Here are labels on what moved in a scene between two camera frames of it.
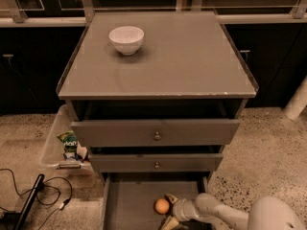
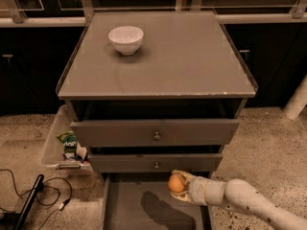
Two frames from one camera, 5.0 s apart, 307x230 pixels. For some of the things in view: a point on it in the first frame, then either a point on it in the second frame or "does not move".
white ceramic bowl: [127, 39] does not move
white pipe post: [298, 102] does not move
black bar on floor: [38, 185] does not move
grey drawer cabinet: [164, 114] does not move
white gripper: [180, 209] -> [199, 189]
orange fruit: [162, 206] -> [176, 184]
